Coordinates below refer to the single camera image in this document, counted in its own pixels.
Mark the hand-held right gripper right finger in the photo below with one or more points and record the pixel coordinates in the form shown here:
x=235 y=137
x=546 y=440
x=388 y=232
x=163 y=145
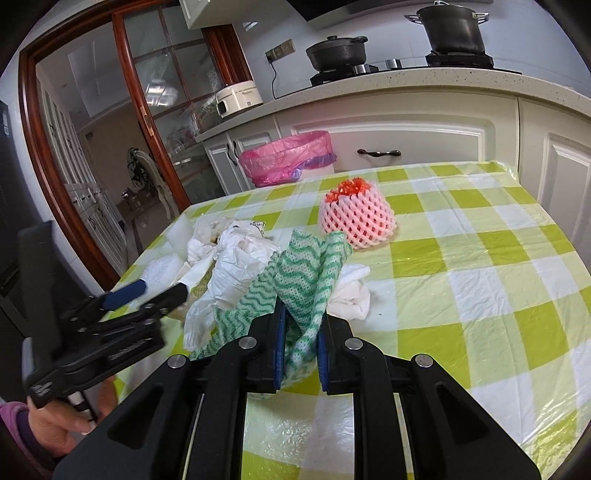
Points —
x=323 y=364

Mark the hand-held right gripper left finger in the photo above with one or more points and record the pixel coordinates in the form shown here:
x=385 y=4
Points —
x=278 y=350

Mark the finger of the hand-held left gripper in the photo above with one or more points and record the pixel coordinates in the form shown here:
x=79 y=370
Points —
x=161 y=300
x=124 y=294

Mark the green wavy dish cloth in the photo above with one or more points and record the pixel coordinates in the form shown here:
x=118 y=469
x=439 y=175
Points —
x=304 y=272

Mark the bin with pink bag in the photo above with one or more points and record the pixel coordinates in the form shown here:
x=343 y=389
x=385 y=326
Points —
x=286 y=157

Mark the person's left forearm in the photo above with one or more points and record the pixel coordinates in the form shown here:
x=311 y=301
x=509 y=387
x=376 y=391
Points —
x=18 y=429

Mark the person's left hand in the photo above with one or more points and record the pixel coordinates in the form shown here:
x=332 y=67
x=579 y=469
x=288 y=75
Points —
x=60 y=427

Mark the clear bubble wrap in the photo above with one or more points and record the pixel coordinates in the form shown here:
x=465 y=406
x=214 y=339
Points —
x=161 y=272

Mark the white crumpled paper towel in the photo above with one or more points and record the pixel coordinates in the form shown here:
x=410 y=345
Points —
x=203 y=240

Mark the white crumpled tissue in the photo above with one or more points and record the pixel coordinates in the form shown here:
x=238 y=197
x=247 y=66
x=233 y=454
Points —
x=353 y=295

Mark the white crumpled plastic bag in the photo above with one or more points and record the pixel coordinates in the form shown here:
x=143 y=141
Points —
x=235 y=267

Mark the pink foam fruit net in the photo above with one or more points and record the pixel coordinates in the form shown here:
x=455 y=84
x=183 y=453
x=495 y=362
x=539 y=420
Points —
x=355 y=221

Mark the black refrigerator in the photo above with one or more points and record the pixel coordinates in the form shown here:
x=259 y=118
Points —
x=7 y=194

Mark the green checked tablecloth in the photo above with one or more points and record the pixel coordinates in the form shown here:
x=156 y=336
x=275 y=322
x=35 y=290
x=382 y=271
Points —
x=485 y=286

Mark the wooden glass sliding door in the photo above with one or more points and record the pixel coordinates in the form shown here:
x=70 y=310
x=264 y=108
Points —
x=175 y=92

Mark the white rice cooker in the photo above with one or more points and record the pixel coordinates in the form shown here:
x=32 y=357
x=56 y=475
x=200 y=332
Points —
x=240 y=99

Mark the white kitchen counter cabinet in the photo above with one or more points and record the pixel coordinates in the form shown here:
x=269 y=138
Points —
x=415 y=124

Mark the white upper cabinet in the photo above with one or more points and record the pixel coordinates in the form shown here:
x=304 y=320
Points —
x=221 y=11

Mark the silver stove knob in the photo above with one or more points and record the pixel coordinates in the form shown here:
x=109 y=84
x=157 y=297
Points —
x=393 y=63
x=367 y=69

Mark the wide black pot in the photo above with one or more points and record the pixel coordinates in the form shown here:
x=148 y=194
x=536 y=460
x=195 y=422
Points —
x=337 y=53

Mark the black gas stove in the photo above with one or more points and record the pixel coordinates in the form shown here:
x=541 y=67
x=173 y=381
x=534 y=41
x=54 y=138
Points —
x=406 y=69

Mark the black range hood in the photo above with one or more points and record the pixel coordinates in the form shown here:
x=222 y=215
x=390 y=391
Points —
x=318 y=7

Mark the tall black pot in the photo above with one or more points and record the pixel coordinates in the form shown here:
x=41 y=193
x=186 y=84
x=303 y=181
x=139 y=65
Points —
x=455 y=30

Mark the white hallway wall cabinets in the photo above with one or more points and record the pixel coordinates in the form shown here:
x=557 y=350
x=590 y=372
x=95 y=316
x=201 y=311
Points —
x=87 y=198

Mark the wooden door frame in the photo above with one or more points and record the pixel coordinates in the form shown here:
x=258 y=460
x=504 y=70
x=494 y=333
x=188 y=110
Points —
x=41 y=138

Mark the wall socket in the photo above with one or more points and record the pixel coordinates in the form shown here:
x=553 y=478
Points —
x=280 y=50

